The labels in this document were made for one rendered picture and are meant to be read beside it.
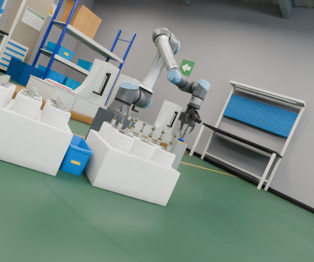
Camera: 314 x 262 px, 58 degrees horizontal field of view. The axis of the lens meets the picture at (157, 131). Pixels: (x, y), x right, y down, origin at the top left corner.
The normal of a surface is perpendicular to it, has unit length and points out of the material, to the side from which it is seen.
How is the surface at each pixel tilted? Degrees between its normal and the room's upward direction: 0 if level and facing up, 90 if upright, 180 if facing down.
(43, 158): 90
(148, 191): 90
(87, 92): 90
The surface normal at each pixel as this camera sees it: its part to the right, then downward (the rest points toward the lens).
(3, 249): 0.40, -0.91
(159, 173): 0.41, 0.21
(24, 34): 0.75, 0.35
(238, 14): -0.52, -0.21
